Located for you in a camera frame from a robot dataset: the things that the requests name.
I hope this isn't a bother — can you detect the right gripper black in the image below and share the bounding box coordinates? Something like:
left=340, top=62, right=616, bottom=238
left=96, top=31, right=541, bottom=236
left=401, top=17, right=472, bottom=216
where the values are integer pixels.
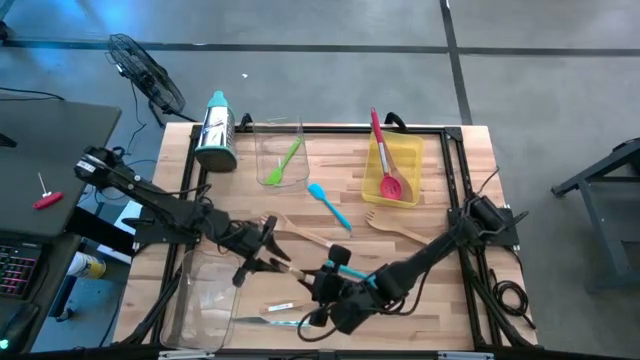
left=299, top=244, right=381, bottom=335

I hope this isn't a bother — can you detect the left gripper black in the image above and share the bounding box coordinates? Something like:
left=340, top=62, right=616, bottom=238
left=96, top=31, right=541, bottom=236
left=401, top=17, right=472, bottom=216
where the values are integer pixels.
left=219, top=215, right=292, bottom=290

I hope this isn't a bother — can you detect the wooden spork with sticker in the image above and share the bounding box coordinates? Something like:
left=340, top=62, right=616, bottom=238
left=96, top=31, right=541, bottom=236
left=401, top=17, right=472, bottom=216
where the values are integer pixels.
left=258, top=213, right=335, bottom=250

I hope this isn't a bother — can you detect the cream-handled kitchen knife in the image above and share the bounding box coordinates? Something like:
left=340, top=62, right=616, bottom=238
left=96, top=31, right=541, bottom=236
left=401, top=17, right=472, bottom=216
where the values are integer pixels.
left=272, top=259, right=317, bottom=284

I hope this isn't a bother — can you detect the grey spatula wooden handle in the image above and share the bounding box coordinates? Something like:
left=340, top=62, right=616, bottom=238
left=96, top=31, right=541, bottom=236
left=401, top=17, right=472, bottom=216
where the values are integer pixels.
left=258, top=299, right=314, bottom=316

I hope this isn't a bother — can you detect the green silicone spatula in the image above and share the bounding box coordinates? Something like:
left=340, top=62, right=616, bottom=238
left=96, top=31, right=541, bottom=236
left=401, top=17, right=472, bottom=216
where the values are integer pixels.
left=264, top=137, right=304, bottom=187

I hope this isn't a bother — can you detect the light blue silicone spatula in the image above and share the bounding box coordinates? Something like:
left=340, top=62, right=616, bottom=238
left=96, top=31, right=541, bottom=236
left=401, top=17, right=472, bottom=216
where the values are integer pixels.
left=306, top=182, right=354, bottom=233

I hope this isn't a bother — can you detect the red slotted spoon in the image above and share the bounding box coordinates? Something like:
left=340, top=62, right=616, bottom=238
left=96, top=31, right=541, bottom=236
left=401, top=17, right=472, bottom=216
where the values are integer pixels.
left=369, top=106, right=404, bottom=201

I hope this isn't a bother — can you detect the large wooden spoon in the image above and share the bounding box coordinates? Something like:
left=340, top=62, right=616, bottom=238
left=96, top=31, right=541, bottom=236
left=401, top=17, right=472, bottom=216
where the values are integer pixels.
left=384, top=149, right=415, bottom=204

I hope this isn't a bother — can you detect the clear plastic bin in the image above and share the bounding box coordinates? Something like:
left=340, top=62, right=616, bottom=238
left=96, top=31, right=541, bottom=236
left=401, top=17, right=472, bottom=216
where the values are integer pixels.
left=159, top=247, right=242, bottom=352
left=252, top=119, right=311, bottom=190

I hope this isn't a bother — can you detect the white paper sheet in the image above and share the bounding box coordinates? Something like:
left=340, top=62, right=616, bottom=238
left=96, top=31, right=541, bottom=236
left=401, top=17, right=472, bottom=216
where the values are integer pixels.
left=96, top=199, right=145, bottom=266

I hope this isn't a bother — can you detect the yellow translucent plastic bin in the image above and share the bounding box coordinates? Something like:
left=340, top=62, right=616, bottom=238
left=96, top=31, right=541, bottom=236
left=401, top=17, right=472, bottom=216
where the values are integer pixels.
left=360, top=129, right=425, bottom=209

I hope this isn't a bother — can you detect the white and yellow can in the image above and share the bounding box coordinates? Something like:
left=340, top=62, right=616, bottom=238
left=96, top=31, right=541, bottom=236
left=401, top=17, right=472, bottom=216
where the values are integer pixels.
left=66, top=251, right=108, bottom=280

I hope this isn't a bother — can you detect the black floor fan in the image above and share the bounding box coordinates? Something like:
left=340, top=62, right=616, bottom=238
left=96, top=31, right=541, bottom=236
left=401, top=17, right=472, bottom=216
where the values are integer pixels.
left=105, top=32, right=199, bottom=129

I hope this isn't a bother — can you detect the black desk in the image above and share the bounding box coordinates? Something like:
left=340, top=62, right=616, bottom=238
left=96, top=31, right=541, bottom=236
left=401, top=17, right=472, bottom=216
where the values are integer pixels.
left=0, top=92, right=124, bottom=241

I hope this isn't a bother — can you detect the backlit computer keyboard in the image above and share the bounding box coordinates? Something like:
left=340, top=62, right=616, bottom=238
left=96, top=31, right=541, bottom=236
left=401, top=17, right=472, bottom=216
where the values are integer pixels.
left=0, top=242, right=44, bottom=301

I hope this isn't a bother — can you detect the black metal bench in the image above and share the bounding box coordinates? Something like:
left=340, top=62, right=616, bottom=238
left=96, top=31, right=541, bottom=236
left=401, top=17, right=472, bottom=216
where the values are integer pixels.
left=549, top=137, right=640, bottom=294

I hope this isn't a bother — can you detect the steel box grater teal handle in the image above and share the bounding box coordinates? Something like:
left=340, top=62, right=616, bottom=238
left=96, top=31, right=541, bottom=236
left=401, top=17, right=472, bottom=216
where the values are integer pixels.
left=193, top=89, right=239, bottom=174

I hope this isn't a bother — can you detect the black aluminium table frame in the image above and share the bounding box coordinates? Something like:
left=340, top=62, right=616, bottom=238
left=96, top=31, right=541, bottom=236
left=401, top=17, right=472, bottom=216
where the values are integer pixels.
left=114, top=124, right=539, bottom=360

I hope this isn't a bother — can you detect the coiled black cable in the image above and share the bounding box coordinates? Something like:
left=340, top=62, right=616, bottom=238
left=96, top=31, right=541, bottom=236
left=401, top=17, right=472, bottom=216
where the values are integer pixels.
left=487, top=267, right=539, bottom=331

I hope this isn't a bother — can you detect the red-handled hex key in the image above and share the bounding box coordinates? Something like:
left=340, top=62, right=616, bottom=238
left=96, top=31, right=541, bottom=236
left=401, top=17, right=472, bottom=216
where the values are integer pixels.
left=32, top=172, right=65, bottom=210

